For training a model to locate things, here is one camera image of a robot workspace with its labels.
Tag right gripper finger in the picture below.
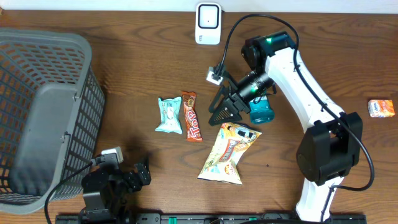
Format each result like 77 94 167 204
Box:
208 71 237 113
208 98 242 126

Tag yellow snack bag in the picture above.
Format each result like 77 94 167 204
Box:
198 122 262 185

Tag teal mouthwash bottle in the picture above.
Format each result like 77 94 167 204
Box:
249 96 275 124

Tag red chocolate bar wrapper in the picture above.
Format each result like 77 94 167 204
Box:
182 91 203 142

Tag mint green snack packet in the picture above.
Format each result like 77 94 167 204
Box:
155 96 182 134

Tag small orange box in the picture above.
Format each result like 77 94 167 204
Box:
368 100 396 118

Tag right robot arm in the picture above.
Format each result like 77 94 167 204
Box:
206 32 363 222

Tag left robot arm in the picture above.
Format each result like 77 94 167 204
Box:
78 153 151 223

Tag white barcode scanner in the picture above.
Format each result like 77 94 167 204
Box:
195 2 222 45

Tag grey plastic shopping basket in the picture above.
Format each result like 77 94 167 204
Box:
1 28 105 215

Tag left black cable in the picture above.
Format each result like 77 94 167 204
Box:
44 160 97 224

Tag black cable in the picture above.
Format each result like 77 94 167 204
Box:
217 13 376 192
44 160 97 224

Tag right black cable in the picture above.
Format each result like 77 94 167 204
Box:
217 13 376 192

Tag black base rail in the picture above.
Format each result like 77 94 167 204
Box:
55 213 367 224

